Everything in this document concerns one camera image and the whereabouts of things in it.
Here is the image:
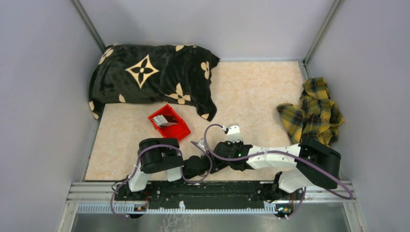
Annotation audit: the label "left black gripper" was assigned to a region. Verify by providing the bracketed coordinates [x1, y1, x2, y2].
[186, 149, 228, 180]

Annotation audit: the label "red plastic bin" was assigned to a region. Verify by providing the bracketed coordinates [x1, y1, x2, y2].
[148, 104, 191, 141]

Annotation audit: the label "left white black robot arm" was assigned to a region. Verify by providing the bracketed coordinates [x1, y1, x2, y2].
[126, 138, 227, 200]

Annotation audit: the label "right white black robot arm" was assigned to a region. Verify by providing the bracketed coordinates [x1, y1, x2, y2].
[212, 138, 341, 199]

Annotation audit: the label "cards in red bin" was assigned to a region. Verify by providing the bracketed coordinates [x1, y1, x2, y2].
[152, 115, 178, 127]

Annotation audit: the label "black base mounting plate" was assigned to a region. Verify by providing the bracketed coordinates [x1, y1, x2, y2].
[114, 180, 302, 209]

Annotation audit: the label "black floral pillow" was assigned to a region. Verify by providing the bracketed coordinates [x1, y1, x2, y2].
[88, 44, 220, 121]

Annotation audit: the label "yellow plaid cloth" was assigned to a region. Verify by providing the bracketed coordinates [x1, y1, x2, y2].
[276, 77, 345, 147]

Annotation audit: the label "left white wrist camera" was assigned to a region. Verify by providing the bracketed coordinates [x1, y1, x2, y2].
[193, 138, 207, 155]

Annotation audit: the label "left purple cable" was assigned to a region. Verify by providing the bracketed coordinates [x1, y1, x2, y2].
[110, 138, 214, 220]

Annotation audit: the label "purple cable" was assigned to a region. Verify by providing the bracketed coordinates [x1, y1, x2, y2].
[203, 123, 354, 220]
[110, 138, 214, 220]

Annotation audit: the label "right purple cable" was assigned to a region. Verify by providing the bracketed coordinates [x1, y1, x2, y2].
[203, 123, 354, 220]

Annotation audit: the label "aluminium frame rail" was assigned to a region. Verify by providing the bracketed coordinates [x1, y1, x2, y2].
[66, 181, 357, 215]

